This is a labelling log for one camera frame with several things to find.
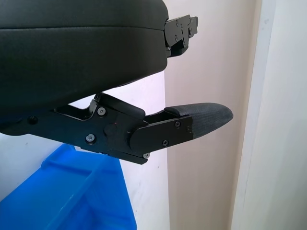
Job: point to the blue plastic tray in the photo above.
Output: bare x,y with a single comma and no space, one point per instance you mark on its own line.
60,191

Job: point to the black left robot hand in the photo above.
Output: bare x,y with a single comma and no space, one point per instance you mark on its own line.
72,60

